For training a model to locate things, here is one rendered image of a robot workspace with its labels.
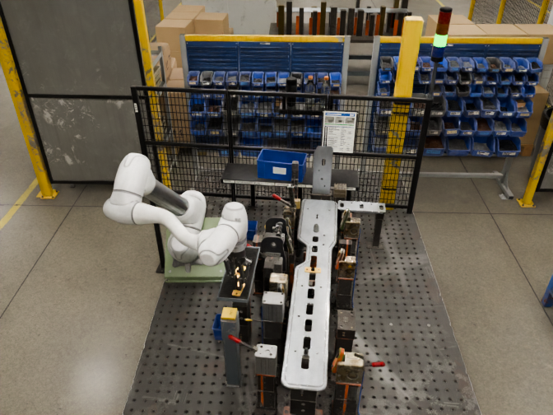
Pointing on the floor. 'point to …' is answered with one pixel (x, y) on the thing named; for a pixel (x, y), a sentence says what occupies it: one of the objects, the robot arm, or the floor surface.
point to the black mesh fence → (269, 138)
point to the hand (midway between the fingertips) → (238, 282)
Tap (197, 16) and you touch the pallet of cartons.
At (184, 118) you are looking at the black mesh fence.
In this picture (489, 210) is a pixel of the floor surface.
